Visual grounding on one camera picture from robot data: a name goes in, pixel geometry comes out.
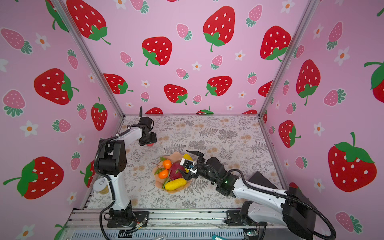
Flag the pink faceted fruit bowl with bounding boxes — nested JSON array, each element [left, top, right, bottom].
[[152, 152, 192, 194]]

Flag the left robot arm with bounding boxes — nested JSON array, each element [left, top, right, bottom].
[[94, 107, 157, 228]]

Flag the orange tangerines with leaves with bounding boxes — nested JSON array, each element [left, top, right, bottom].
[[154, 157, 173, 180]]

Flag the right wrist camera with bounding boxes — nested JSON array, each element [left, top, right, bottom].
[[180, 158, 198, 175]]

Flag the pink dragon fruit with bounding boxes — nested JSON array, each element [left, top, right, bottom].
[[169, 161, 185, 181]]

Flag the white round container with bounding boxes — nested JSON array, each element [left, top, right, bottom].
[[93, 177, 109, 195]]

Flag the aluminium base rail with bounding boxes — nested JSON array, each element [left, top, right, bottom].
[[59, 209, 298, 240]]

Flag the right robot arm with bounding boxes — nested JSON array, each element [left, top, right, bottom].
[[180, 151, 337, 240]]

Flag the yellow mango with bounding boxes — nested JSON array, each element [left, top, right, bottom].
[[183, 154, 194, 170], [165, 178, 187, 191]]

